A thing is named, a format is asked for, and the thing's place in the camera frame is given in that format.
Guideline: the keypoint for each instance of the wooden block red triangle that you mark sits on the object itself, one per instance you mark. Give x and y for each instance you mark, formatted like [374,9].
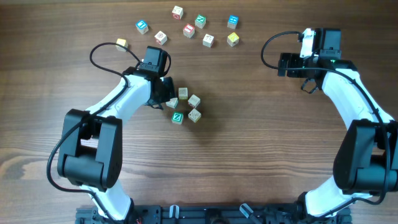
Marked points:
[194,101]

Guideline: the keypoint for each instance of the yellow block right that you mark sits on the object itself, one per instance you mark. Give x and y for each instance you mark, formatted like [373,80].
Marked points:
[233,39]

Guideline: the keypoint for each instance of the wooden block airplane drawing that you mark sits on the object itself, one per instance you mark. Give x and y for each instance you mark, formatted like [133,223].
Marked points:
[208,40]

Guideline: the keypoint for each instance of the blue block left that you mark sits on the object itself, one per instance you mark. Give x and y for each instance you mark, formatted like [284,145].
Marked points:
[142,26]

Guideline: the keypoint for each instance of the green z block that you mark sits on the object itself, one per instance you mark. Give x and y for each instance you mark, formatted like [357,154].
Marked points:
[200,21]
[177,117]

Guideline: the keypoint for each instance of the yellow block left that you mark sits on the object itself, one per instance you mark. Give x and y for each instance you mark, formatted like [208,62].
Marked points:
[121,45]

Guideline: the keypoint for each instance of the wooden block red drawing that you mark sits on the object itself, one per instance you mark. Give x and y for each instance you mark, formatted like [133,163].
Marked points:
[161,38]

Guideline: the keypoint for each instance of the red I block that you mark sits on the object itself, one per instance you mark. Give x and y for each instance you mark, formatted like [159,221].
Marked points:
[189,31]

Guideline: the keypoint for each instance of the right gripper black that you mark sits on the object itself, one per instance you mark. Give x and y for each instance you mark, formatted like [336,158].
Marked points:
[293,59]

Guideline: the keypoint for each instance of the white block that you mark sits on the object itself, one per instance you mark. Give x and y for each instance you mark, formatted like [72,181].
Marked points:
[194,115]

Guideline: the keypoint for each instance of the wooden block yellow side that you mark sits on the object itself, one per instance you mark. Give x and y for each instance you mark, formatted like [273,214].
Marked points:
[183,93]

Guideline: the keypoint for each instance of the plain wooden block blue side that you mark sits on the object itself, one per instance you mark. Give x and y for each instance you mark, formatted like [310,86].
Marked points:
[172,103]

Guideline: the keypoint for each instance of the blue block right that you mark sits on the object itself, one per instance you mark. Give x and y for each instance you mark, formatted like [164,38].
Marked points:
[232,21]

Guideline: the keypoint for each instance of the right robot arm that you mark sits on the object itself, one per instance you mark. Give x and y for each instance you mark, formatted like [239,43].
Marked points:
[365,167]

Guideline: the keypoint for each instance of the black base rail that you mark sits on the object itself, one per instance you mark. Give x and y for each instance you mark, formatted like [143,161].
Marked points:
[273,213]

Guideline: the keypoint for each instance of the red-edged wooden block top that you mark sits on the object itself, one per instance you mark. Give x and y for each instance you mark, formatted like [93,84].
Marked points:
[177,12]

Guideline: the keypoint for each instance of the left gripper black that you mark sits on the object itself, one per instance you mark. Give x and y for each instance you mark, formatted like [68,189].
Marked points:
[169,82]

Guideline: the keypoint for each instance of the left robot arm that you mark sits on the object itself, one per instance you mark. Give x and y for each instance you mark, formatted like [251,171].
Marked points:
[90,151]

